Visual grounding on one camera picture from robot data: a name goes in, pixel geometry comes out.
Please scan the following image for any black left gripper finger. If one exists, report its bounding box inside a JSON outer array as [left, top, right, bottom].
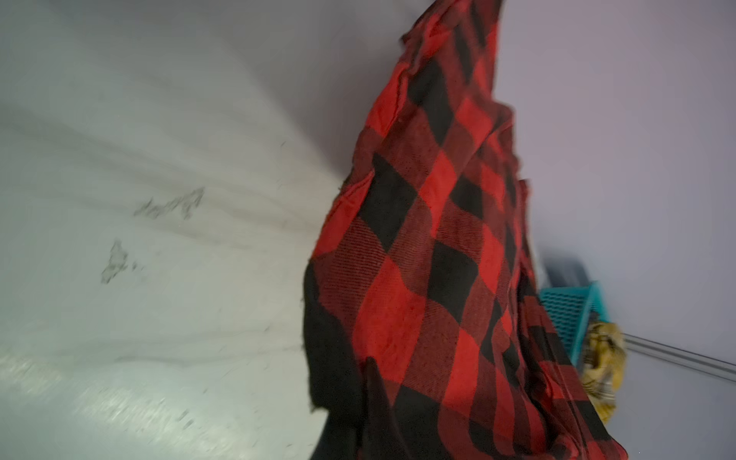
[[310, 358, 413, 459]]

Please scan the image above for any red black plaid shirt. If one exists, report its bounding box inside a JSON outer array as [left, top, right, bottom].
[[303, 1, 627, 459]]

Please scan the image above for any teal plastic basket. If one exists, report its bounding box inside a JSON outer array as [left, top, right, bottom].
[[540, 282, 609, 368]]

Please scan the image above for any yellow plaid shirt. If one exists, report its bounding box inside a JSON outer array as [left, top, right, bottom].
[[581, 321, 627, 424]]

